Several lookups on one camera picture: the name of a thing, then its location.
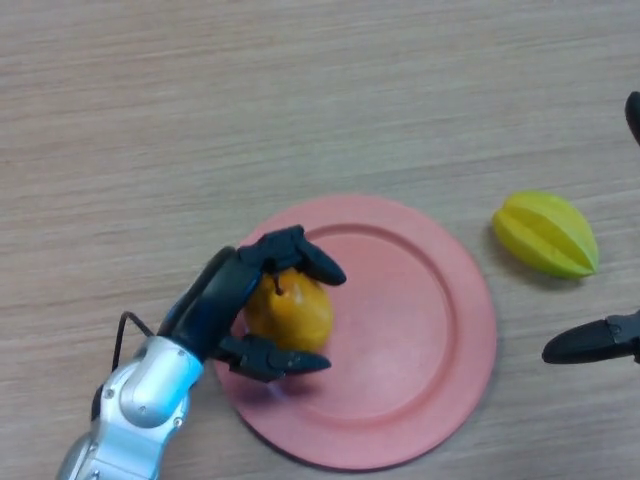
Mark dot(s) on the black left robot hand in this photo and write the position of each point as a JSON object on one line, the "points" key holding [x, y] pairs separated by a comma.
{"points": [[215, 300]]}

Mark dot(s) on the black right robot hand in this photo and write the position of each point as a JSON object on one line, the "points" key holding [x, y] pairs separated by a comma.
{"points": [[585, 342]]}

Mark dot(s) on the yellow pear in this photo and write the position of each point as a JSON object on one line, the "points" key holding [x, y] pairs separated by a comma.
{"points": [[300, 315]]}

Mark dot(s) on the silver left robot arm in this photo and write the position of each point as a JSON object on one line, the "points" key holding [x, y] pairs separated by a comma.
{"points": [[145, 390]]}

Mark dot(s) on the pink round plate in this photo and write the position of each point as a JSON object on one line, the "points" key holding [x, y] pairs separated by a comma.
{"points": [[400, 340]]}

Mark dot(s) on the yellow-green starfruit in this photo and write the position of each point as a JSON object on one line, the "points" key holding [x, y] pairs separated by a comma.
{"points": [[547, 235]]}

